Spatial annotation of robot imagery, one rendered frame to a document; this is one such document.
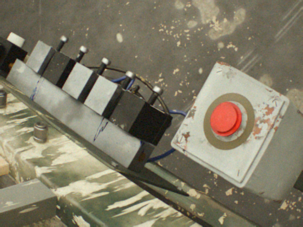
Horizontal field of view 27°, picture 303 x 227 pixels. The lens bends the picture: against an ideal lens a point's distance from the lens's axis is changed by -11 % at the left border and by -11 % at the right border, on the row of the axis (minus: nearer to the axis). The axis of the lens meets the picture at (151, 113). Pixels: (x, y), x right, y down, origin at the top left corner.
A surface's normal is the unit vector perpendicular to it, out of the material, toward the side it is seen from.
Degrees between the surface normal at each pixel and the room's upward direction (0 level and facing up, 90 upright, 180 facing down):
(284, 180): 90
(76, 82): 0
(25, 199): 59
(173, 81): 0
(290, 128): 90
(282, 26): 0
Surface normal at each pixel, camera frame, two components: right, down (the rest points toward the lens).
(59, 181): 0.18, -0.88
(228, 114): -0.51, -0.27
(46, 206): 0.70, 0.42
